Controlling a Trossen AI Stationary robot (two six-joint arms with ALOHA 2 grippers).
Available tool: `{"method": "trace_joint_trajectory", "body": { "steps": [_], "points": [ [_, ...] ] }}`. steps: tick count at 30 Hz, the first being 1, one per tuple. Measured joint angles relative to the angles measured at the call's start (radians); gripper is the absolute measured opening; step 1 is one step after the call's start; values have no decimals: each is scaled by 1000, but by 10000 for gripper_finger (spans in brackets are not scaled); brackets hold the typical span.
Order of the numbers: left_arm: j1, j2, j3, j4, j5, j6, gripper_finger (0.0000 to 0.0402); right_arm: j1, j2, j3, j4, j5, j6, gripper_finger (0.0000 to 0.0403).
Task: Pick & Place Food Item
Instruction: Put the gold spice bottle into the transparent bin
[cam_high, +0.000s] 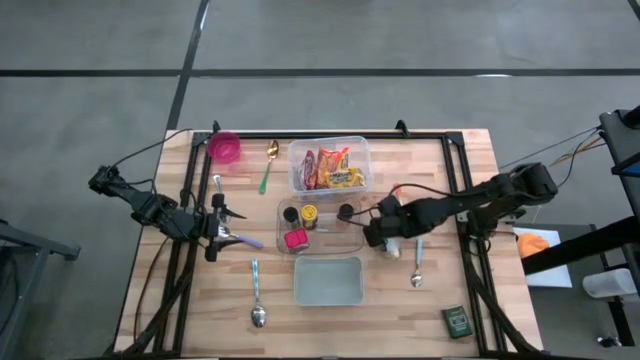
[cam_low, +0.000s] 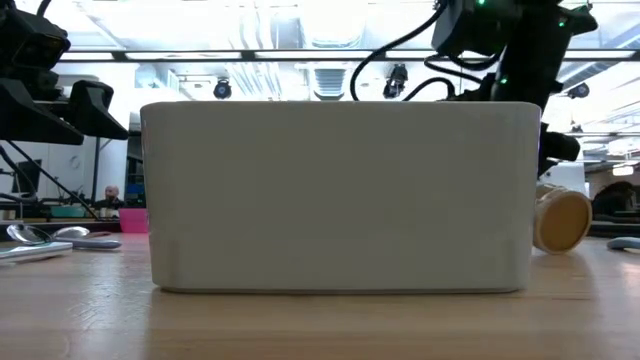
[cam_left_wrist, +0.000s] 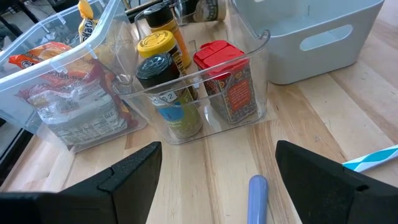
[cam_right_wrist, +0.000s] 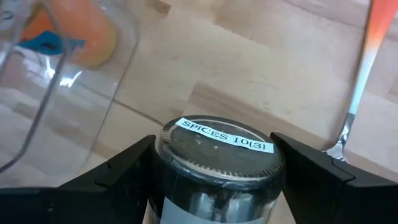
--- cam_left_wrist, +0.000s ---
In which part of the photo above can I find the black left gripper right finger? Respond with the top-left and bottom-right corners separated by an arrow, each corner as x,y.
275,139 -> 398,224

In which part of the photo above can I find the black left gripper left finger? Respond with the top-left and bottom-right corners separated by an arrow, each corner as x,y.
0,141 -> 163,224

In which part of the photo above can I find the spoon teal striped handle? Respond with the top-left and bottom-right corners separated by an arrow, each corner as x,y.
341,144 -> 398,174

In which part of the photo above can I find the spoon purple handle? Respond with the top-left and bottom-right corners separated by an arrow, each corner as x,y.
247,174 -> 270,224

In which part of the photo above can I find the red ramen noodle packet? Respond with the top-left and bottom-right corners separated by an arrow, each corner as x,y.
17,58 -> 137,147

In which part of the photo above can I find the green herb jar black lid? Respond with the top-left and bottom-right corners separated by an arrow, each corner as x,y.
135,52 -> 205,140

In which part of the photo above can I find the spice tin red lid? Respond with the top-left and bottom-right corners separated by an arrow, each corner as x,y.
193,39 -> 259,124

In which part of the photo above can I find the spice jar yellow lid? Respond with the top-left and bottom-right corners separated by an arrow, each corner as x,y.
137,30 -> 190,78

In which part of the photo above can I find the orange ramen noodle packet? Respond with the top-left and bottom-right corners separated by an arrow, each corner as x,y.
8,42 -> 94,82

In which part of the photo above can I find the yellow peanut snack packet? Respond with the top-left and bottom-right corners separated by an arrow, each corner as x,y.
76,0 -> 100,44

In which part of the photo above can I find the orange spice jar black lid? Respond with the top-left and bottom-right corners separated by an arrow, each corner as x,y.
143,2 -> 192,68

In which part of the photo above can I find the spice jar tan lid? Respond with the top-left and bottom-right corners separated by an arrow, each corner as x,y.
192,0 -> 228,22

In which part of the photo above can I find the grey plastic bin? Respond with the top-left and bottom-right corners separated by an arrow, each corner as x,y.
231,0 -> 386,85

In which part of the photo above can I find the deep clear plastic tub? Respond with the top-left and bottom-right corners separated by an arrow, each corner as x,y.
0,0 -> 149,153

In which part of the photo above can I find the clear acrylic handled bin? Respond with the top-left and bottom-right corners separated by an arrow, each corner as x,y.
112,0 -> 271,146

